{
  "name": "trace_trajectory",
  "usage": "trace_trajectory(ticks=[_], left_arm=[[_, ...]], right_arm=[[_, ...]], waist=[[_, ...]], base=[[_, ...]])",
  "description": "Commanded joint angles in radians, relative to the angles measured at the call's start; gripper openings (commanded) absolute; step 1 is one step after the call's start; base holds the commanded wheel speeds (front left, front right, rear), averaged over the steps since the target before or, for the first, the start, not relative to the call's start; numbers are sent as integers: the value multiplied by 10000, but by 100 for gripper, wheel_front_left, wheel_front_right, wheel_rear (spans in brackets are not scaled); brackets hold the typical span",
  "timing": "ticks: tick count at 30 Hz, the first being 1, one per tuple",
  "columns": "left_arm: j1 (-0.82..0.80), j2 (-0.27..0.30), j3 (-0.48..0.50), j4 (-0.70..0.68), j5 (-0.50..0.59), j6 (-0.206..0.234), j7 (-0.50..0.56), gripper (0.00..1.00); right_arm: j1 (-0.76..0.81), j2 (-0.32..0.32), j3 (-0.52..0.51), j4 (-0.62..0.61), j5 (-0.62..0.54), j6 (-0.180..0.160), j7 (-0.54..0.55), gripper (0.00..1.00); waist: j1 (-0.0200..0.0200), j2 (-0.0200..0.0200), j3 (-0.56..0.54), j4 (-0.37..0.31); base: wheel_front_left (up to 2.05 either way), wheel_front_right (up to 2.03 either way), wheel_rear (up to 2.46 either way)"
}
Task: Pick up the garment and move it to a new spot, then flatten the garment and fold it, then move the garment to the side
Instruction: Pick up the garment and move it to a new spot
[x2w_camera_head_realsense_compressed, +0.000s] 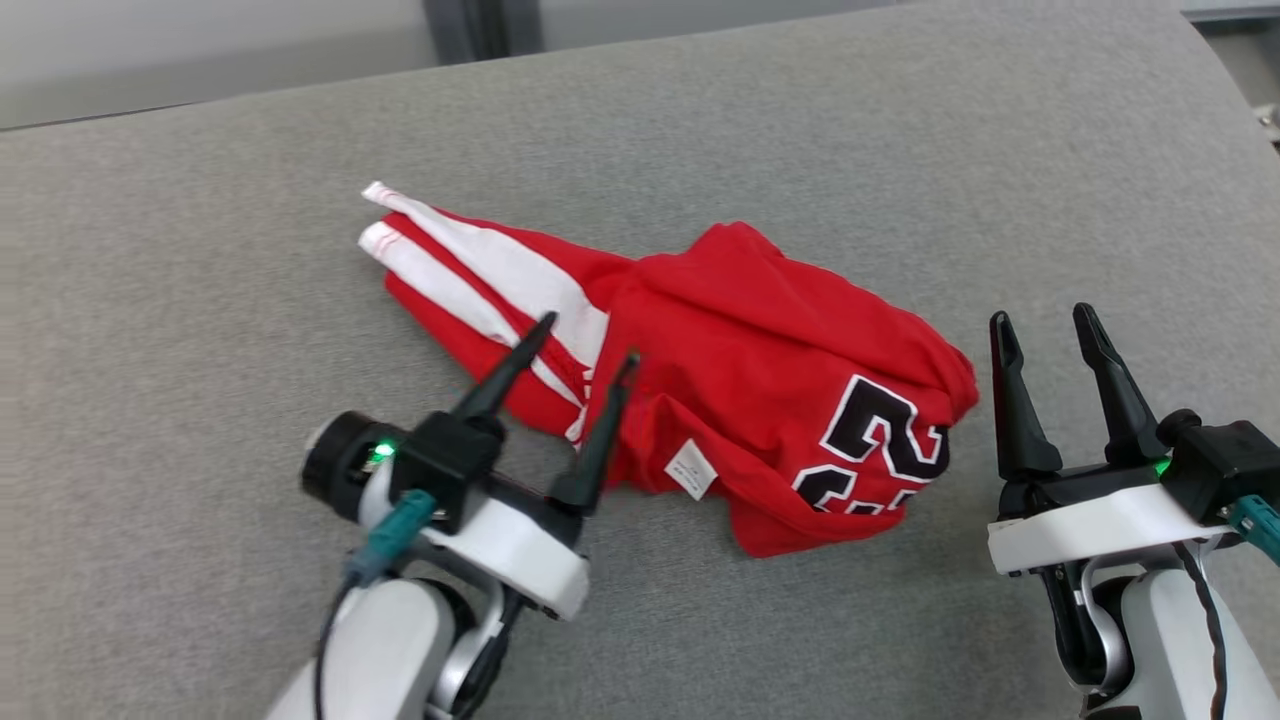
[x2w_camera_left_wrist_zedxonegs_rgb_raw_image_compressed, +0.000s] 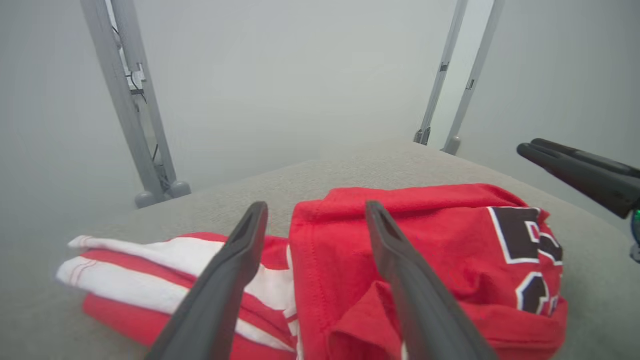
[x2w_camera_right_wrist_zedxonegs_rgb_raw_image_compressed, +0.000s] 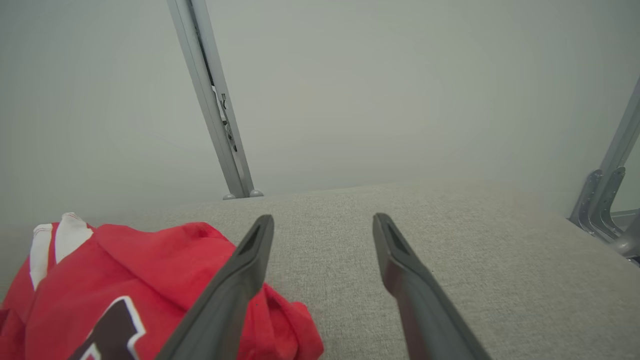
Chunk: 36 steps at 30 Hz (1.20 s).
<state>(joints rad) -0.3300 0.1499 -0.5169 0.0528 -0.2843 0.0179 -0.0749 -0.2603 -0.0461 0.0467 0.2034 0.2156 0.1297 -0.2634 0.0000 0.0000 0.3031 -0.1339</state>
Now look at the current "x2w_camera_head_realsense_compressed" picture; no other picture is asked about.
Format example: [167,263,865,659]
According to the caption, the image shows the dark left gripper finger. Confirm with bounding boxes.
[450,311,559,429]
[547,351,642,518]

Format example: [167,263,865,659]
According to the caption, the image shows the black left camera cable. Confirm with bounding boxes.
[312,578,357,720]

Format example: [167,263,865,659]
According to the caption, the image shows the red shorts with white stripes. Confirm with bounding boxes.
[358,180,641,447]

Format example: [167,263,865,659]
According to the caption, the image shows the teal right cable connector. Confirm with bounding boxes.
[1224,494,1280,567]

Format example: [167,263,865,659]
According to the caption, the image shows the red jersey with black number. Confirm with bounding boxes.
[578,221,982,559]

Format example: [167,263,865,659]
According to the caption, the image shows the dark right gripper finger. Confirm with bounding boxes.
[989,310,1064,484]
[1073,302,1167,464]

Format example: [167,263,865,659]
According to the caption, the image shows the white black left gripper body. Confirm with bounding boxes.
[300,409,592,622]

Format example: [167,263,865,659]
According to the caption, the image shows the teal left cable connector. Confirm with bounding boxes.
[344,489,439,587]

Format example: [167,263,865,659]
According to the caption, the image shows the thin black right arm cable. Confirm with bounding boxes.
[1172,543,1229,720]

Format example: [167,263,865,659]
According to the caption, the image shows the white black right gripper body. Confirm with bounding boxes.
[988,460,1242,577]

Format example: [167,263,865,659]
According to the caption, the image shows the dark grey post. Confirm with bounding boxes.
[421,0,547,67]

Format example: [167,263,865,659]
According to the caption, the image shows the teal cable connector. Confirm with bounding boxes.
[1224,494,1280,567]
[344,489,439,587]

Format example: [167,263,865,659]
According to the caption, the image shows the grey baseboard strip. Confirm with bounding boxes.
[1180,0,1280,24]

